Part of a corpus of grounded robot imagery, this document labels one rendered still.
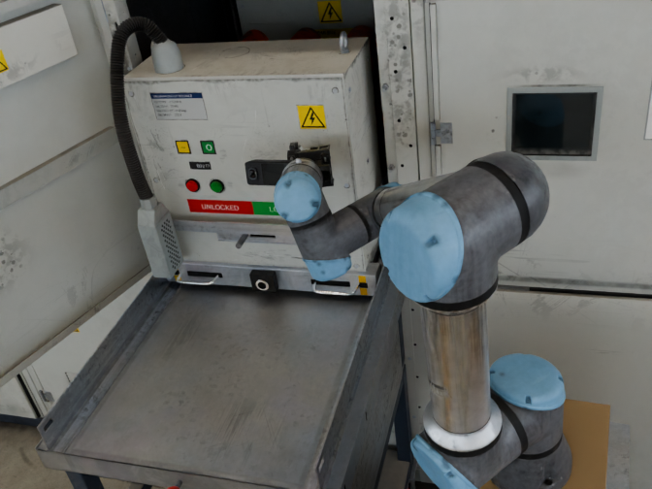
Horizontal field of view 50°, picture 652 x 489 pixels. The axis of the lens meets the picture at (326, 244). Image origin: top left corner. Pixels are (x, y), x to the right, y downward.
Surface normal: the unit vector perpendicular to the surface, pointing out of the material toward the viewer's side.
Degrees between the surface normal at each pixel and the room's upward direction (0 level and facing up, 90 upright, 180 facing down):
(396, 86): 90
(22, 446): 0
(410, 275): 87
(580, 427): 4
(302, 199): 75
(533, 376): 3
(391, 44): 90
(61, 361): 90
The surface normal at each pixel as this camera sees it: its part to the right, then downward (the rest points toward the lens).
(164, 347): -0.12, -0.83
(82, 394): 0.96, 0.05
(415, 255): -0.82, 0.36
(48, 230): 0.83, 0.22
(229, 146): -0.26, 0.56
